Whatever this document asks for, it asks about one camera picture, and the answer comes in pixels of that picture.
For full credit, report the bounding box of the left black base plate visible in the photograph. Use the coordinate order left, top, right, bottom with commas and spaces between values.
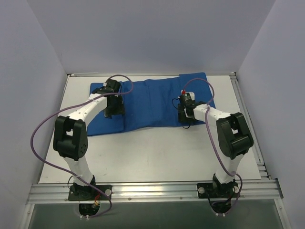
68, 183, 112, 201

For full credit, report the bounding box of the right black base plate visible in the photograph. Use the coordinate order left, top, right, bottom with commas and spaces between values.
196, 182, 239, 199

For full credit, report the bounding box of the front aluminium rail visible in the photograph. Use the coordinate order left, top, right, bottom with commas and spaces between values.
27, 179, 283, 204

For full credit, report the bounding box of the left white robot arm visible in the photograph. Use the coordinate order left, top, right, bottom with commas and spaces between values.
53, 79, 125, 200

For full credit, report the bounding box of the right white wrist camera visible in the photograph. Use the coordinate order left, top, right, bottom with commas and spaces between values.
182, 90, 195, 102

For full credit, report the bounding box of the back aluminium rail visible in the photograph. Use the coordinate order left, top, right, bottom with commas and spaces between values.
67, 72, 237, 77

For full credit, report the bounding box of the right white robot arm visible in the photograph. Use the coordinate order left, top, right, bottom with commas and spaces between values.
177, 90, 254, 197

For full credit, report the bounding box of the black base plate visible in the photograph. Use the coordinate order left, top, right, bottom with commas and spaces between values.
196, 182, 239, 199
68, 183, 112, 201

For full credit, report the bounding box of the blue surgical cloth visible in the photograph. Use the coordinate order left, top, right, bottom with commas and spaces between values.
87, 73, 212, 136

